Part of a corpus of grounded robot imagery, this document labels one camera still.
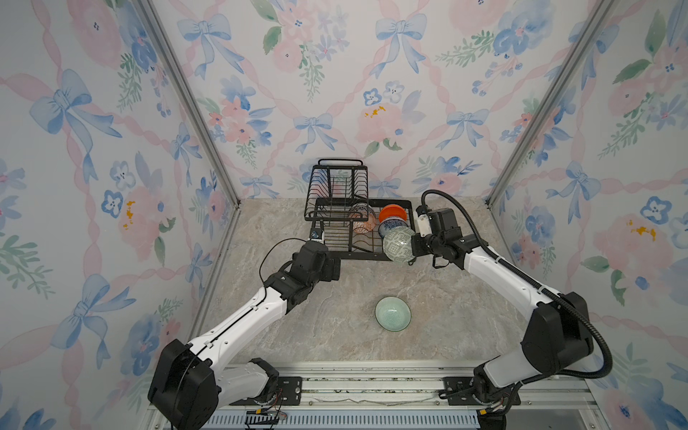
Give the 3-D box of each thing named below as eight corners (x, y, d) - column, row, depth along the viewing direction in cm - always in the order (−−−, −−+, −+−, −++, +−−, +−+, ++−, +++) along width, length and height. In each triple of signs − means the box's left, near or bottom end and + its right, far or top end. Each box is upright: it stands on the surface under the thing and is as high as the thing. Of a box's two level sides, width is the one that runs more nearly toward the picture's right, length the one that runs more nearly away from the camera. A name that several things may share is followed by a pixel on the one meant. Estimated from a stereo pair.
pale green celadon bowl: (376, 333, 86) (377, 327, 82) (374, 302, 93) (375, 296, 88) (410, 333, 86) (413, 328, 82) (406, 302, 93) (409, 296, 88)
